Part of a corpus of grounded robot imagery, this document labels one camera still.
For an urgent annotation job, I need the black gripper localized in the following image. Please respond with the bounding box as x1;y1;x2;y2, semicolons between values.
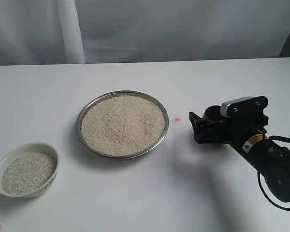
189;110;269;147

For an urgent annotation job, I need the brown wooden cup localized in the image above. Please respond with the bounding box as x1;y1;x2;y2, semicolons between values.
202;105;222;124

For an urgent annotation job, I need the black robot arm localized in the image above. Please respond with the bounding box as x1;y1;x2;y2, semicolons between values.
189;112;290;203

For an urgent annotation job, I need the rice in steel tray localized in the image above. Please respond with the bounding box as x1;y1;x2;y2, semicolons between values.
81;95;165;156

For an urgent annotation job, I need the white ceramic bowl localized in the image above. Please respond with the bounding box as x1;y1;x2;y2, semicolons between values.
0;143;59;199

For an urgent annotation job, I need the rice in white bowl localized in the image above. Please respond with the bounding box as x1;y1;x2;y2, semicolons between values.
1;152;57;195

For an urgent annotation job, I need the round steel tray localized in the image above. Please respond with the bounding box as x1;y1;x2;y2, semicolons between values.
76;90;169;160

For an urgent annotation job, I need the white backdrop curtain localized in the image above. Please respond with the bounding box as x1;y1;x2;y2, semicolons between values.
0;0;290;65

